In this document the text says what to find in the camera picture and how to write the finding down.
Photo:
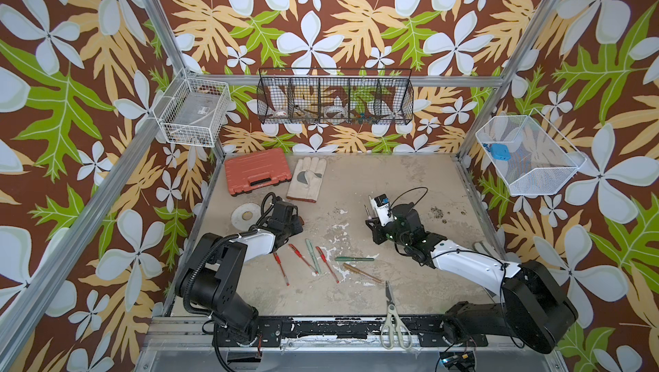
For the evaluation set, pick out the red plastic tool case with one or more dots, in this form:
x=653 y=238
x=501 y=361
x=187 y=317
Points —
x=257 y=170

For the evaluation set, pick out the black wire basket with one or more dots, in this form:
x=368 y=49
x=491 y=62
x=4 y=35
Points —
x=335 y=96

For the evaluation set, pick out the white mesh basket right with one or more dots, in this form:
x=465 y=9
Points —
x=543 y=160

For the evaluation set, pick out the blue object in basket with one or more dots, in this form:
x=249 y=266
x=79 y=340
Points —
x=499 y=152

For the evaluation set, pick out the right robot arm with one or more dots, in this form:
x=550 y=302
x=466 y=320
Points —
x=532 y=307

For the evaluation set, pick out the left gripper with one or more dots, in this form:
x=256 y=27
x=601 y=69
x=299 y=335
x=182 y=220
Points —
x=298 y=227

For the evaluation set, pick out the red pen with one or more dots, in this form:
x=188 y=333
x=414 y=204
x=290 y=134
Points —
x=328 y=265
x=302 y=257
x=280 y=265

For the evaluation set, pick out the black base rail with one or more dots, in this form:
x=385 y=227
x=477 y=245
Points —
x=275 y=331

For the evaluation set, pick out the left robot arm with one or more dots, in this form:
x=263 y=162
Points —
x=209 y=280

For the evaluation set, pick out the white tape roll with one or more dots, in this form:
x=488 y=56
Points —
x=245 y=216

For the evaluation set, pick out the light green pen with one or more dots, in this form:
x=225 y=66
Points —
x=312 y=253

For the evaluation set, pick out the white wire basket left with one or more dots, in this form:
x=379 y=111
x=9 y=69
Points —
x=192 y=110

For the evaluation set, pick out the brown orange pen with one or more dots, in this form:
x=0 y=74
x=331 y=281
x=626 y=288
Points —
x=355 y=270

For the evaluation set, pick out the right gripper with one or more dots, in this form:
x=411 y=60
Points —
x=376 y=230

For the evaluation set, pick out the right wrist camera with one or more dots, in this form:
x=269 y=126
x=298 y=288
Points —
x=381 y=206

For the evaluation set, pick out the beige work glove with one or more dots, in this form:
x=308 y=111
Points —
x=307 y=179

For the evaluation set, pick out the white-handled scissors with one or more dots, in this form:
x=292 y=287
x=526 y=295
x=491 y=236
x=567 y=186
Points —
x=393 y=331

